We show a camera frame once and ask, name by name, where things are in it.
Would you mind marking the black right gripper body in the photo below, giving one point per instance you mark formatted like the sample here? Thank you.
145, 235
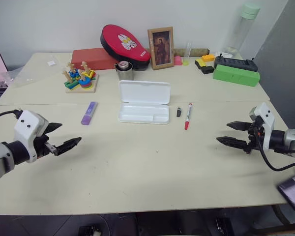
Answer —
254, 137

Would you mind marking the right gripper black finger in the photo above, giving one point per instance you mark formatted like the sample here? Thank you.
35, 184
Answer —
233, 142
239, 126

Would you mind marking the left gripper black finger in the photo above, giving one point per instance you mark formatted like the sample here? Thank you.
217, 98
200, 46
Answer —
53, 126
68, 143

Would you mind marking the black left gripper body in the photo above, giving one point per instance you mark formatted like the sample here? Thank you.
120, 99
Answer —
43, 145

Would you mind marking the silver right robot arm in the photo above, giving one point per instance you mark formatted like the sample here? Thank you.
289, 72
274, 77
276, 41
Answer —
293, 140

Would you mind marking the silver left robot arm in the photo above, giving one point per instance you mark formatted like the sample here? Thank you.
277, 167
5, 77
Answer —
1, 155

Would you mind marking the white plastic case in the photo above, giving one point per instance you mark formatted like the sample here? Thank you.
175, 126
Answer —
143, 98

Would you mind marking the green rectangular box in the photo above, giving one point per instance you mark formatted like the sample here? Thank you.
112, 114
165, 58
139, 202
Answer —
236, 75

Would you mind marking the red white marker pen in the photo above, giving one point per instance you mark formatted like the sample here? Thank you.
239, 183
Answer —
188, 116

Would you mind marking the wooden colourful shape stacker toy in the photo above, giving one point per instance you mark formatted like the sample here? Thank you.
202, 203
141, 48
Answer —
82, 82

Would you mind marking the clear plastic bag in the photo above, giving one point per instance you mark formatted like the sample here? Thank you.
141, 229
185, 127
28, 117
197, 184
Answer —
27, 73

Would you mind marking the black remote controller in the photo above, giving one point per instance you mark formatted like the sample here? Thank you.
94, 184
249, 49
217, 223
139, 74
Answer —
236, 63

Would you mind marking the small white label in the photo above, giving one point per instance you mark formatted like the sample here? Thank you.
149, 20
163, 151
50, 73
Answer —
51, 63

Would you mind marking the small black block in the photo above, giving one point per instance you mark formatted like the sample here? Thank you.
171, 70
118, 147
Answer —
207, 70

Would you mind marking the purple black blurred object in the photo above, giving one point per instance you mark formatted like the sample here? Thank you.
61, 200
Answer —
292, 191

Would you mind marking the black yellow block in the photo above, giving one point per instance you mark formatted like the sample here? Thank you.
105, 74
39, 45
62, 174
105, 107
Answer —
199, 63

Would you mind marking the yellow toy brick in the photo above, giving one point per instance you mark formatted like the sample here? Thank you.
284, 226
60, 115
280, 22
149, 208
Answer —
208, 58

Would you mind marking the red rectangular box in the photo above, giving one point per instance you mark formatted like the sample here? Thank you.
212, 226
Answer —
88, 59

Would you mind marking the grey partition panel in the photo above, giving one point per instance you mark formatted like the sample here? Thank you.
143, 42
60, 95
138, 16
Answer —
285, 61

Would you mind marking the small yellow-green lid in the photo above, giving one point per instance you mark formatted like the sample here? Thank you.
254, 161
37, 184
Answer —
186, 62

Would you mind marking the brown cork roller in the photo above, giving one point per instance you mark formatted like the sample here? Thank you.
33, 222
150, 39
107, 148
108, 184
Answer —
199, 51

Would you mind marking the steel cup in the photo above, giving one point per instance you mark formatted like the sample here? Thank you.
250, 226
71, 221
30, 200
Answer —
124, 73

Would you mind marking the small pink cup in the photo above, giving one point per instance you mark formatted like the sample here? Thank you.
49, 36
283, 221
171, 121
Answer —
178, 60

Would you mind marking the clear thin tube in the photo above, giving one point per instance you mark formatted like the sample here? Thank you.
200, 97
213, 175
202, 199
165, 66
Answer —
188, 50

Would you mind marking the small can in cup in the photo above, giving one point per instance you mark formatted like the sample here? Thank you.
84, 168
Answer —
124, 65

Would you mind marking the clear bottle green lid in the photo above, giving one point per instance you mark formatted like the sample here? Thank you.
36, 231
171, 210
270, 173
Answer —
243, 29

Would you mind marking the red black oval pad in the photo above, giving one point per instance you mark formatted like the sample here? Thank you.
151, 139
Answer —
123, 44

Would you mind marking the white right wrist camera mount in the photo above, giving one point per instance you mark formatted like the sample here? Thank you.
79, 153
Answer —
266, 118

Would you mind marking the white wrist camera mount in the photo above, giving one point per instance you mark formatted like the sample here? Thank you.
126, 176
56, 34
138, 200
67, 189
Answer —
27, 127
266, 118

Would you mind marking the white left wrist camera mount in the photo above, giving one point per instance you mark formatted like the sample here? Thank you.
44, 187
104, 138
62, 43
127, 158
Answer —
27, 127

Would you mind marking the wooden picture frame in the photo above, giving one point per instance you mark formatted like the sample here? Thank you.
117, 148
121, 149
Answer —
161, 48

